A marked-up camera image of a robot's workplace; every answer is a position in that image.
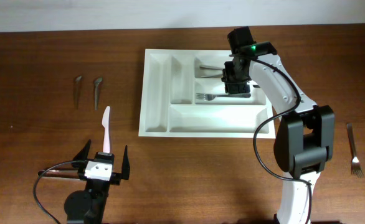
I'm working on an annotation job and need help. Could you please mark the metal spoon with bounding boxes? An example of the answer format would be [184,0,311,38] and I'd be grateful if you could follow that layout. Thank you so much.
[200,73,223,78]
[199,65,223,71]

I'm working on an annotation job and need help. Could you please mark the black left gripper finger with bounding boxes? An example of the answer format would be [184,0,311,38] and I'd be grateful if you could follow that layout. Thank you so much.
[121,145,130,180]
[73,139,92,161]

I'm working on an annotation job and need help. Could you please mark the dark metal rod utensil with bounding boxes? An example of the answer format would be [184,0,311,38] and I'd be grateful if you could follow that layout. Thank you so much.
[43,169,79,179]

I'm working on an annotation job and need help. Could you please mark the left dark metal knife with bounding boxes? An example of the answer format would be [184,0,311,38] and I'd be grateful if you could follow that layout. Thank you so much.
[73,75,82,110]

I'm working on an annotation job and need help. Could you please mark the white plastic knife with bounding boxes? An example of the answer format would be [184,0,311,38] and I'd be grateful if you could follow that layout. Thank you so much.
[102,106,111,153]

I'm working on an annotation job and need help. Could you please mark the metal fork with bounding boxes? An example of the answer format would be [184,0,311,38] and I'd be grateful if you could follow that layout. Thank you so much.
[346,123,364,178]
[195,93,251,101]

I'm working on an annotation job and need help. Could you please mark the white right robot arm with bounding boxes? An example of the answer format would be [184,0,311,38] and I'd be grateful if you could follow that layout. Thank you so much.
[222,27,335,223]

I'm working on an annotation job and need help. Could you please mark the right dark metal knife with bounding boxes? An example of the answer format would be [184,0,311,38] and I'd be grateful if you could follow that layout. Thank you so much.
[94,77,103,110]

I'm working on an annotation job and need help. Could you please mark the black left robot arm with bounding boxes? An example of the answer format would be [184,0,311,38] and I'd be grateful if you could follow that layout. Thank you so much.
[64,141,130,224]

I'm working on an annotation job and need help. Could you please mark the white plastic cutlery tray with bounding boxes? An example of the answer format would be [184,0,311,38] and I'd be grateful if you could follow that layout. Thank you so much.
[139,49,273,138]

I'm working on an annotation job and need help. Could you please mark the dark metal knife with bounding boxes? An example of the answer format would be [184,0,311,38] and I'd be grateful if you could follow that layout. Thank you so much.
[73,75,82,110]
[94,77,103,110]

